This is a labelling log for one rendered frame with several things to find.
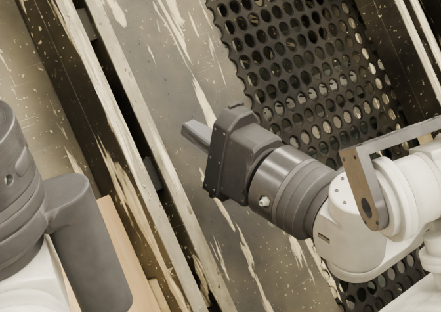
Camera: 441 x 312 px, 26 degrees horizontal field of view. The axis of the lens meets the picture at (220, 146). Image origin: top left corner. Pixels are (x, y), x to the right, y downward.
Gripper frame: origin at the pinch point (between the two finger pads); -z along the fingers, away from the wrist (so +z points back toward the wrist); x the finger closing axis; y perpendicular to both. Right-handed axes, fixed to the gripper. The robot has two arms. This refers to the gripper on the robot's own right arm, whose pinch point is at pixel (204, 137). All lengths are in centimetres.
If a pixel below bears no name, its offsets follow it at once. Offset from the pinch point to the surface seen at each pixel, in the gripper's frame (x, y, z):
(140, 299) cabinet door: -12.5, 15.6, 7.1
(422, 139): -12.7, -46.4, 6.7
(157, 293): -12.5, 13.3, 7.6
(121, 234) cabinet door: -7.1, 14.4, 1.9
